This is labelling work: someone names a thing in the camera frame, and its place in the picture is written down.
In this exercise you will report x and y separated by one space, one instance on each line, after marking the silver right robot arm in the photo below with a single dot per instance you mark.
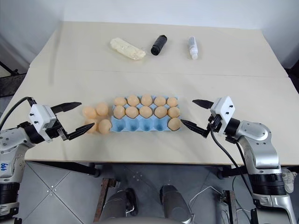
257 135

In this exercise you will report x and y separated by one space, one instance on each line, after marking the black cylinder bottle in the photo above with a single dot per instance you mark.
158 44

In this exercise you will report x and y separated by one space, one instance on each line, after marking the rusty metal stand leg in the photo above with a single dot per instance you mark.
104 196
231 205

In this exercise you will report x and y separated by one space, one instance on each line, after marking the clear plastic bottle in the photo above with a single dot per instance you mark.
193 47

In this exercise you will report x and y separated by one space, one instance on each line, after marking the blue egg tray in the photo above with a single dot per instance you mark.
140 126

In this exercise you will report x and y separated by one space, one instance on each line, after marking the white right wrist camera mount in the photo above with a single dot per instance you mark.
223 108

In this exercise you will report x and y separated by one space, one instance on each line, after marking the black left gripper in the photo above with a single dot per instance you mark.
52 131

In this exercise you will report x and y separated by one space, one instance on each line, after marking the tan egg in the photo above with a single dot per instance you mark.
89 112
91 130
174 112
160 112
146 99
133 100
159 100
120 101
132 111
119 111
145 111
104 126
174 124
172 101
102 109

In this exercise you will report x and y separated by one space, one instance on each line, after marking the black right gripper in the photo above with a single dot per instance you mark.
216 121

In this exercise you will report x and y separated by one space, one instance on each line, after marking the black equipment frame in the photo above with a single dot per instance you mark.
9 70

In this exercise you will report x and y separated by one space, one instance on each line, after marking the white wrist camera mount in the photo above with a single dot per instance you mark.
223 108
40 116

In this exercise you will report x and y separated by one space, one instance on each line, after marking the black table frame bar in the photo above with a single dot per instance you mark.
230 172
70 168

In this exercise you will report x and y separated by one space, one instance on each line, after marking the white filled plastic bag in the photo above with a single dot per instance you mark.
128 49

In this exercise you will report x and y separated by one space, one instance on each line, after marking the white shoe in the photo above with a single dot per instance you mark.
289 178

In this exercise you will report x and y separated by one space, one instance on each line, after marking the dark rounded robot leg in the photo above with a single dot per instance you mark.
174 203
119 205

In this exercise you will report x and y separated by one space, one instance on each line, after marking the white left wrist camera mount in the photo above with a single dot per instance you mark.
40 116

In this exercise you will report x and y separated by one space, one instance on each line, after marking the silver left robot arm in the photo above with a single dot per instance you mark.
11 140

